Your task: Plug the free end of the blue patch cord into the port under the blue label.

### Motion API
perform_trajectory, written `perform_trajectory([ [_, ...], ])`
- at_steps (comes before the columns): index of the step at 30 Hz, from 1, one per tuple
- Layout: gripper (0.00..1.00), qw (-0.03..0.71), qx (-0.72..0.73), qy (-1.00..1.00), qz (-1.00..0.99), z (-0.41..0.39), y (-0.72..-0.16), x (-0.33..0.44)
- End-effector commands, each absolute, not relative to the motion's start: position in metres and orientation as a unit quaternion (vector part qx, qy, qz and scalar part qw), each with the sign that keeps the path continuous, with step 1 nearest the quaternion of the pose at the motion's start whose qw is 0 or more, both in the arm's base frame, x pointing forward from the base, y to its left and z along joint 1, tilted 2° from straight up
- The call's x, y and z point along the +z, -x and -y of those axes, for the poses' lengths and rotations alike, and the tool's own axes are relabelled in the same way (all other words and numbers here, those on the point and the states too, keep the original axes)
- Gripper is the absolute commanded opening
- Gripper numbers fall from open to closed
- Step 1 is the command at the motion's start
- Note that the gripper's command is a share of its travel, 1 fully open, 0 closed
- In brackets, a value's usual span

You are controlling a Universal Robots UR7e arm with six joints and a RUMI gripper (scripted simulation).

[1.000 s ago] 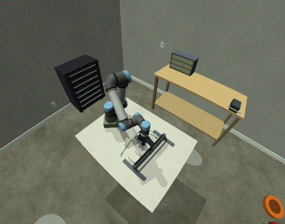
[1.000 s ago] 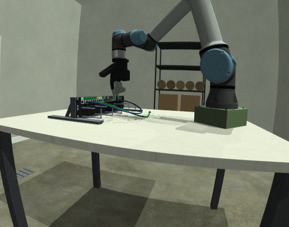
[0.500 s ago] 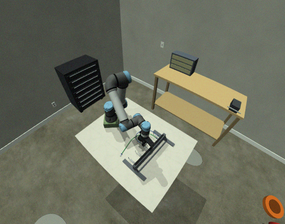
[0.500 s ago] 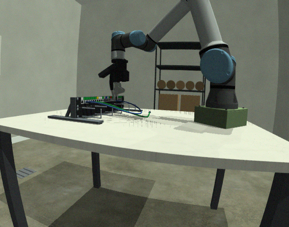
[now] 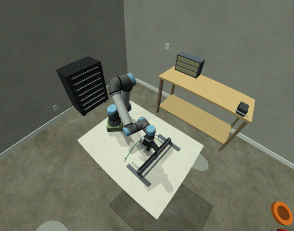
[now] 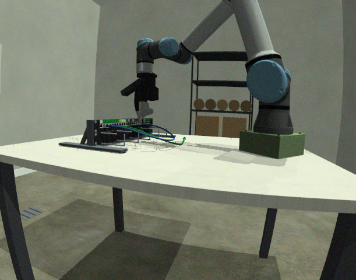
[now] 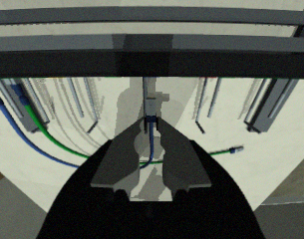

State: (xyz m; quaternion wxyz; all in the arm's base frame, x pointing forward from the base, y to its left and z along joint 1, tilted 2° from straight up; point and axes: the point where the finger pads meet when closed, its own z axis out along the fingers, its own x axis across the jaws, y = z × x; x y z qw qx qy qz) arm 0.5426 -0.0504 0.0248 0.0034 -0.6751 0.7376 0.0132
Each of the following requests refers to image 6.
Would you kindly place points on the dark grey port rack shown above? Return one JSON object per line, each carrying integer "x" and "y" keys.
{"x": 96, "y": 131}

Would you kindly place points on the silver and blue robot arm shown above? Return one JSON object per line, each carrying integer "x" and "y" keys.
{"x": 267, "y": 79}

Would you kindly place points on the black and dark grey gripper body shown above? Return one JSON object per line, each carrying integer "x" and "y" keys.
{"x": 147, "y": 90}

